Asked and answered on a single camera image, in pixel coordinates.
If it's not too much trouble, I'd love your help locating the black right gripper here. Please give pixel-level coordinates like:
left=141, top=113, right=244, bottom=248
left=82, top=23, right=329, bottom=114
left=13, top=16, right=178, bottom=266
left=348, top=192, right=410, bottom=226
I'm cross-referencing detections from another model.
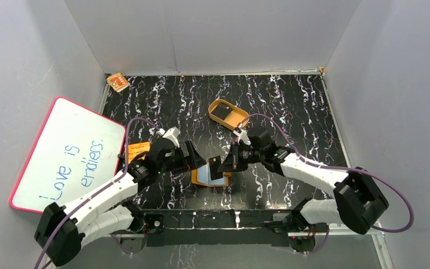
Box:
left=218, top=142, right=264, bottom=173

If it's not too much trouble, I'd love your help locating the orange leather card holder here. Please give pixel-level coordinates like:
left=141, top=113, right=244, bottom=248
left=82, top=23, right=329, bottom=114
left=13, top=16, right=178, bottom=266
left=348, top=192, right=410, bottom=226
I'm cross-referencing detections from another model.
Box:
left=191, top=164, right=232, bottom=187

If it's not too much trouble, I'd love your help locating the yellow oval tray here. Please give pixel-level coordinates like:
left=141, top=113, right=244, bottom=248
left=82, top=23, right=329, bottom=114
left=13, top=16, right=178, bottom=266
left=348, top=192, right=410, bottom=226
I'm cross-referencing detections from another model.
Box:
left=208, top=99, right=249, bottom=131

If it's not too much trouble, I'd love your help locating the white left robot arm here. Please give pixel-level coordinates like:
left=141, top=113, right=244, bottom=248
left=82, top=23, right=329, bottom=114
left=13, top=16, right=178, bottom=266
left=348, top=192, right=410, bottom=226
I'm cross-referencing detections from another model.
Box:
left=34, top=127, right=207, bottom=268

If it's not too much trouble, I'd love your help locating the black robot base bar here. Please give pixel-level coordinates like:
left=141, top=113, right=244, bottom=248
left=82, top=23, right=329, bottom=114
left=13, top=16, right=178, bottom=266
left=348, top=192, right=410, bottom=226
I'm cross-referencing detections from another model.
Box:
left=114, top=209, right=327, bottom=253

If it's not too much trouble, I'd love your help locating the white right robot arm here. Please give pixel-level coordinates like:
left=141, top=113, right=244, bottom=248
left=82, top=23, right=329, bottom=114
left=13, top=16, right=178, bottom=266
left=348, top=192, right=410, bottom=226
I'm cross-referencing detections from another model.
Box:
left=218, top=127, right=389, bottom=234

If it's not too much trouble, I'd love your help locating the stack of black cards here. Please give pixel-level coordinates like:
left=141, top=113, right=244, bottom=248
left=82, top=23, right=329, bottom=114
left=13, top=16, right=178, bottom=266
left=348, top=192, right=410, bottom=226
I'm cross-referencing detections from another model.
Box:
left=212, top=103, right=233, bottom=120

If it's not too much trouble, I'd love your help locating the small orange card box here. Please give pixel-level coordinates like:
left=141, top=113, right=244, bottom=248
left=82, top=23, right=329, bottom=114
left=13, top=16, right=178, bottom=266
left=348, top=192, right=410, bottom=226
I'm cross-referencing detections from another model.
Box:
left=106, top=72, right=130, bottom=92

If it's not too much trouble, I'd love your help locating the orange Huckleberry Finn book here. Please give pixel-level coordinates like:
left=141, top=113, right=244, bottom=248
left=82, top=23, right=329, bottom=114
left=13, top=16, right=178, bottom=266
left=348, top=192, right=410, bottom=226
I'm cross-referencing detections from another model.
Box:
left=128, top=142, right=151, bottom=162

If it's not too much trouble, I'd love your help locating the pink framed whiteboard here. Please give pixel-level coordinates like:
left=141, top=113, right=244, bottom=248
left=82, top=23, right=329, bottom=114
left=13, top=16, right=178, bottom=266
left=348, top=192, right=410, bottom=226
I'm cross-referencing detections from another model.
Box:
left=10, top=97, right=125, bottom=213

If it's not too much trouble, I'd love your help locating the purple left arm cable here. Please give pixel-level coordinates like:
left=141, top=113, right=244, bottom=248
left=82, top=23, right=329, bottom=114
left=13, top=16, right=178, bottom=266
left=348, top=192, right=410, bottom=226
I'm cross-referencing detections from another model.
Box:
left=33, top=117, right=166, bottom=269

